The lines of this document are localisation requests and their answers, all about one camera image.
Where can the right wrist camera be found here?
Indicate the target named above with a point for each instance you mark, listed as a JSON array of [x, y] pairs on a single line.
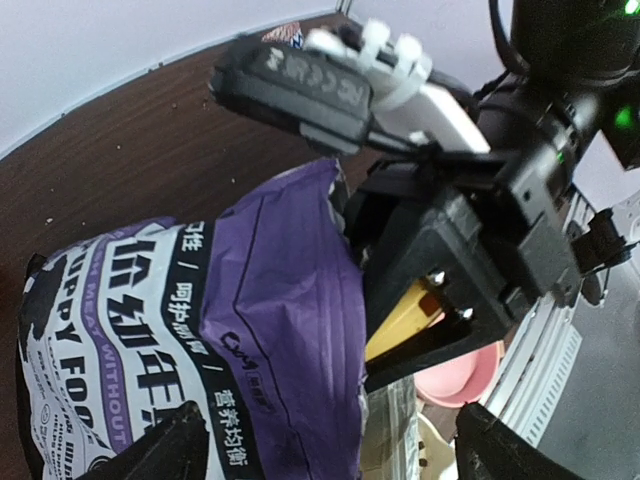
[[342, 91]]

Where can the purple puppy food bag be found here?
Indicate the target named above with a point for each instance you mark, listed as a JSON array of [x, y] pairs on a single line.
[[257, 317]]

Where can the yellow plastic scoop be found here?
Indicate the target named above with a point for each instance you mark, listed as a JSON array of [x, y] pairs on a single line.
[[416, 311]]

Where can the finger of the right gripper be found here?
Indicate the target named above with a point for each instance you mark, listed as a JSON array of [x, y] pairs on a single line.
[[444, 341]]

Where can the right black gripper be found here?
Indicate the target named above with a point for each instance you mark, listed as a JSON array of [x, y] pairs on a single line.
[[481, 229]]

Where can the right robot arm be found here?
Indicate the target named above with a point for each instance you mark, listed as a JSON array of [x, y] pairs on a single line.
[[571, 71]]

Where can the front aluminium rail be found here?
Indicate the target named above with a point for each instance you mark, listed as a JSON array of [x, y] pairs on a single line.
[[572, 374]]

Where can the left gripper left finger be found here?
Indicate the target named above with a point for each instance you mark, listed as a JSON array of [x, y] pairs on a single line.
[[176, 448]]

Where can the cream pet bowl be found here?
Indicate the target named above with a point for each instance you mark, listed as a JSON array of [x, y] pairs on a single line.
[[409, 448]]

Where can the blue zigzag patterned bowl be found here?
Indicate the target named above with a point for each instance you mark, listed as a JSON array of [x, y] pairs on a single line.
[[289, 33]]

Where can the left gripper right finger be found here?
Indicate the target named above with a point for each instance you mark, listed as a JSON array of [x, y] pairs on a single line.
[[487, 449]]

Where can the pink cat-ear pet bowl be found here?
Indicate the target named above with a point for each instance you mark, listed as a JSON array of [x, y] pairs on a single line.
[[464, 379]]

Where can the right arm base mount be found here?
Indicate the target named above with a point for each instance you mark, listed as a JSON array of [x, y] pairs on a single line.
[[602, 246]]

